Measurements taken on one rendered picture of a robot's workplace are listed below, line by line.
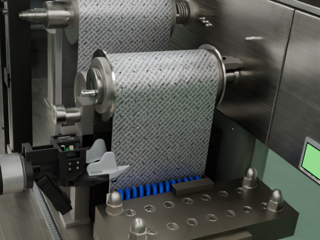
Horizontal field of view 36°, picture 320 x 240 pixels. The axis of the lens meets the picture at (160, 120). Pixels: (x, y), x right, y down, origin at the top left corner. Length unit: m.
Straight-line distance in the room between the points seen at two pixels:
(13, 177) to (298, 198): 2.43
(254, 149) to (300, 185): 1.93
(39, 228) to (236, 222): 0.45
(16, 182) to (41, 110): 0.83
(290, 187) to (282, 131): 2.24
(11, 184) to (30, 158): 0.06
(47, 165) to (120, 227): 0.18
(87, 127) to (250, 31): 0.41
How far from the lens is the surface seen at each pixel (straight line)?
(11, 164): 0.94
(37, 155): 0.95
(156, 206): 1.03
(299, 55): 0.98
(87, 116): 1.04
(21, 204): 1.26
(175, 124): 1.05
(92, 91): 0.98
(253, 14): 1.10
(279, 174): 3.39
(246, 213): 1.05
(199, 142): 1.10
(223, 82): 1.06
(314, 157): 0.97
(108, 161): 0.98
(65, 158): 0.94
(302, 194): 3.23
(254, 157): 1.42
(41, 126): 1.63
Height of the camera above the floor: 1.61
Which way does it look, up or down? 25 degrees down
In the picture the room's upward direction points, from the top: 6 degrees clockwise
